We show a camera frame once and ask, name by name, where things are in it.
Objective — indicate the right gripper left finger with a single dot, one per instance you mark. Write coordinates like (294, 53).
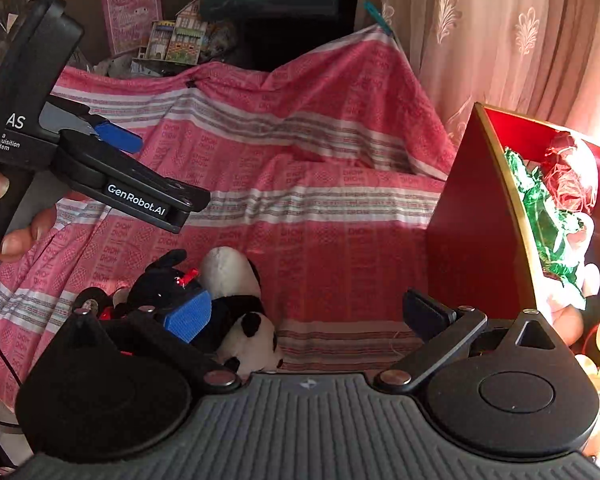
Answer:
(184, 313)

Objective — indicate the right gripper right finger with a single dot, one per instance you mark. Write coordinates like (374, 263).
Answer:
(446, 334)

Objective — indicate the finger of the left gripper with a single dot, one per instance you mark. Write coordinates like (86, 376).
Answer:
(67, 114)
(98, 170)

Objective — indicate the black white panda plush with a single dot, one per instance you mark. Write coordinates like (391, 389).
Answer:
(241, 336)

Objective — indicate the person's left hand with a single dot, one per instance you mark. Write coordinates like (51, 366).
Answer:
(17, 242)

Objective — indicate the red gift box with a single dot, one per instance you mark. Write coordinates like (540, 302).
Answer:
(479, 245)

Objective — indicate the pink paper gift bag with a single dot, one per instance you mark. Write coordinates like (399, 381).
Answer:
(128, 23)

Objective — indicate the miniature house model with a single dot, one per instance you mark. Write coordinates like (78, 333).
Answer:
(178, 41)

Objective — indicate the green foil decoration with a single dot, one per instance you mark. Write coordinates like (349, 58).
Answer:
(550, 227)

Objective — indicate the pink patterned bed cloth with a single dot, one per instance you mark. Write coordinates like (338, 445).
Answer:
(324, 173)

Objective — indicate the beige embroidered curtain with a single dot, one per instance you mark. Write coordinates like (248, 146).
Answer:
(540, 58)

